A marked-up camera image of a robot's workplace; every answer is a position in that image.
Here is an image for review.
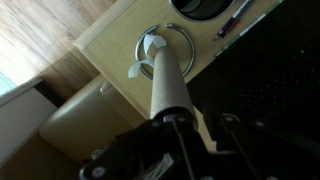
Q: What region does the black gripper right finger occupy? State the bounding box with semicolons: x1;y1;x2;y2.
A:
204;113;320;180

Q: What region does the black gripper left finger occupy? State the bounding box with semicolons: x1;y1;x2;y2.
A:
79;114;200;180

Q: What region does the black laptop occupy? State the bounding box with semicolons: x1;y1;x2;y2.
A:
188;0;320;140

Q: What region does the beige cushioned seat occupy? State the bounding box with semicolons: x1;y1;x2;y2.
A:
39;75;145;164

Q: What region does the dark red pen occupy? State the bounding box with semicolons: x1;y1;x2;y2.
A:
214;0;254;40

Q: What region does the steel tumbler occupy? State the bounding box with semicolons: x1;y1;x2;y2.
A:
169;0;234;22

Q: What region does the green white pen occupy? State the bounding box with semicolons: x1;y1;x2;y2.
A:
214;0;284;57

